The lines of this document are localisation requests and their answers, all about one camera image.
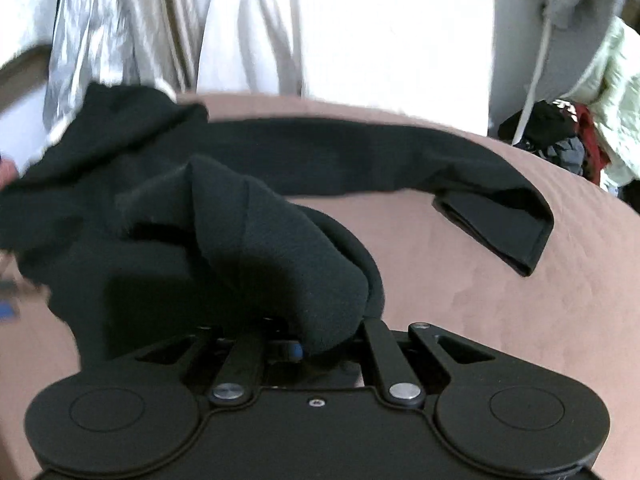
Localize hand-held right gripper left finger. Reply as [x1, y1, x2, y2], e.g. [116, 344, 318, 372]
[132, 325, 304, 407]

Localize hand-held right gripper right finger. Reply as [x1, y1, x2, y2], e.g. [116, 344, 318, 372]
[361, 319, 497, 407]

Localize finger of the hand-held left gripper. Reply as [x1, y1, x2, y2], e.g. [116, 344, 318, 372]
[0, 280, 50, 321]

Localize black pants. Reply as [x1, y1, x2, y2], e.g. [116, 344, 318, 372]
[0, 82, 556, 361]

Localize pile of dark clothes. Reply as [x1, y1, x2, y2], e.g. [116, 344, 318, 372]
[500, 100, 586, 176]

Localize silver shiny jacket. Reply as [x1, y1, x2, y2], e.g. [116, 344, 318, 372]
[42, 0, 216, 146]

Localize red cloth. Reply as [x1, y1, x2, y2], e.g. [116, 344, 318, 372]
[575, 105, 611, 186]

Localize white hanging garment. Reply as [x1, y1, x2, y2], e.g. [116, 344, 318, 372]
[197, 0, 496, 136]

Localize grey hooded garment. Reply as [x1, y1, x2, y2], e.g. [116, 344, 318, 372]
[487, 0, 621, 138]

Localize light green garment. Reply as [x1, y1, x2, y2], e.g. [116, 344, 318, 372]
[570, 17, 640, 191]

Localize brown wooden rail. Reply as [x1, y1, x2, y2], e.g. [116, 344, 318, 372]
[0, 45, 53, 108]

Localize white drawstring cord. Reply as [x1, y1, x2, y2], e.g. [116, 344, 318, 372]
[512, 0, 561, 146]

